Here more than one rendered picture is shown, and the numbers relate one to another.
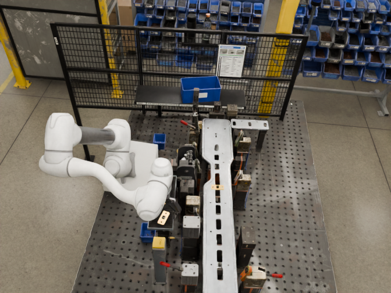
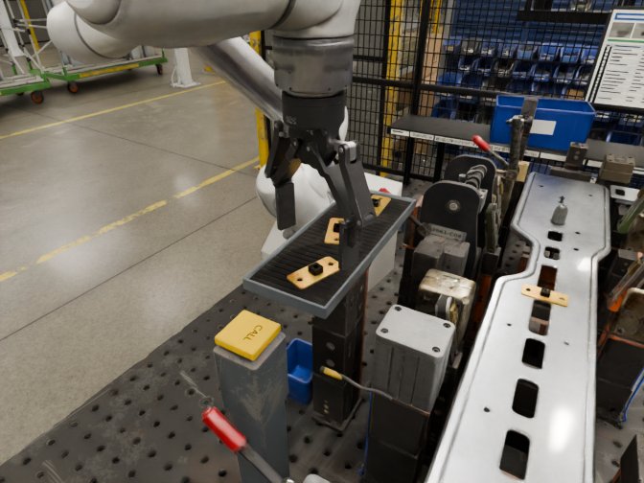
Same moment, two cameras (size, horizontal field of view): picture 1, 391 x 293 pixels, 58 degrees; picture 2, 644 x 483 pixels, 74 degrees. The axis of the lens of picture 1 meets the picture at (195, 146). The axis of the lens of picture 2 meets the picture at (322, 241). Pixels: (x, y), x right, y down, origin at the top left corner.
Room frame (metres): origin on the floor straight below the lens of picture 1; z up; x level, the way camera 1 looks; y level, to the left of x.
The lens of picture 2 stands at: (0.61, -0.12, 1.54)
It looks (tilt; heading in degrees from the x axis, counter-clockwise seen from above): 32 degrees down; 31
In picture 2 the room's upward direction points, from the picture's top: straight up
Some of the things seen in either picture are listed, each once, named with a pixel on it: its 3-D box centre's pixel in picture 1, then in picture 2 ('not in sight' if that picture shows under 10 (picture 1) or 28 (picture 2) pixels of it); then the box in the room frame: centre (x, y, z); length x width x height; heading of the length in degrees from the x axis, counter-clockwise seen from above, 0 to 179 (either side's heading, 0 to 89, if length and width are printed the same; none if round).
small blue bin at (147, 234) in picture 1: (148, 233); (301, 372); (1.18, 0.27, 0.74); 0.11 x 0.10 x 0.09; 2
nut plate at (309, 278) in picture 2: (163, 217); (315, 269); (1.05, 0.15, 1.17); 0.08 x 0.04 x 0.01; 161
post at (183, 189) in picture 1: (183, 206); (417, 325); (1.30, 0.05, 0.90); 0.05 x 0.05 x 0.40; 2
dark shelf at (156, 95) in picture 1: (190, 96); (511, 140); (2.29, 0.07, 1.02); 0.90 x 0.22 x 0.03; 92
